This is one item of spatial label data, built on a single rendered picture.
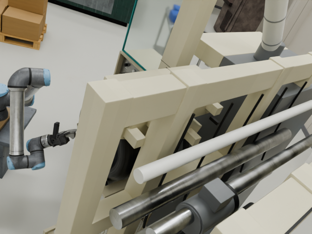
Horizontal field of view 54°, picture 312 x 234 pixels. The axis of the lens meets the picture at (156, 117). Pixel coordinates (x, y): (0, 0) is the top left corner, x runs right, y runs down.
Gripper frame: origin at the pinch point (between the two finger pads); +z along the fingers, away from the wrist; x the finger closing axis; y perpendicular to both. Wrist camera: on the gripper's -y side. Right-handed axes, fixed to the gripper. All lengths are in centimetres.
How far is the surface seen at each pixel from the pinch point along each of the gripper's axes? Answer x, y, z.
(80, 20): -430, -130, -96
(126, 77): 62, -28, 57
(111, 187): 6.6, 44.3, 12.1
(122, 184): 1, 47, 18
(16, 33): -259, -117, -145
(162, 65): 2, -25, 69
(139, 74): 55, -27, 62
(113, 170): 28.7, 25.0, 25.5
